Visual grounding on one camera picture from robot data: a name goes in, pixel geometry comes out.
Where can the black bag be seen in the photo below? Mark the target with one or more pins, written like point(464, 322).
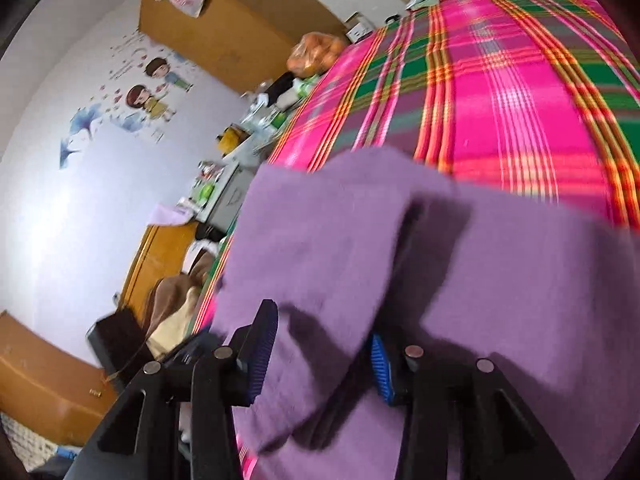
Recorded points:
point(282, 87)

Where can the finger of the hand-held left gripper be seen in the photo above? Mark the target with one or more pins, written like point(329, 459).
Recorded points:
point(192, 345)

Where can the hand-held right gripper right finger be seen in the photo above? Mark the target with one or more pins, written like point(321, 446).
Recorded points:
point(381, 372)

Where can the wooden wardrobe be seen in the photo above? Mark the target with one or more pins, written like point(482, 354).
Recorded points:
point(225, 25)

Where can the lilac cloth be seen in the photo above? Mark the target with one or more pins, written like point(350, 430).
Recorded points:
point(170, 214)

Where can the wooden bed board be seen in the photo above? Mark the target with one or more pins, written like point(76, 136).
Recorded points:
point(50, 390)

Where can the brown cloth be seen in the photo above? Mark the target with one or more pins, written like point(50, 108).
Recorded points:
point(172, 305)

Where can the yellow box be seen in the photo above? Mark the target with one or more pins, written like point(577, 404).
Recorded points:
point(232, 139)

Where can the wooden bedside cabinet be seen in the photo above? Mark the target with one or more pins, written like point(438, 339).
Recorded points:
point(160, 260)

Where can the white cardboard box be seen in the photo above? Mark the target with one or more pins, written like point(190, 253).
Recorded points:
point(360, 27)

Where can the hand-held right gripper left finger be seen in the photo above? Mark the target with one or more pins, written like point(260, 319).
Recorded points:
point(262, 360)

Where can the pink plaid blanket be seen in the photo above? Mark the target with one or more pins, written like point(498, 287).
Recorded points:
point(490, 85)

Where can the cluttered grey table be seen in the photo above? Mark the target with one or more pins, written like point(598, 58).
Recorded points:
point(235, 180)

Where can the purple fleece sweater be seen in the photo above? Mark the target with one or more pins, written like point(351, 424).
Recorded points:
point(500, 285)

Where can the bag of oranges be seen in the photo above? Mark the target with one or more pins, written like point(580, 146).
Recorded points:
point(315, 55)

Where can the cartoon wall sticker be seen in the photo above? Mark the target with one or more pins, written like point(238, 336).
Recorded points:
point(140, 100)

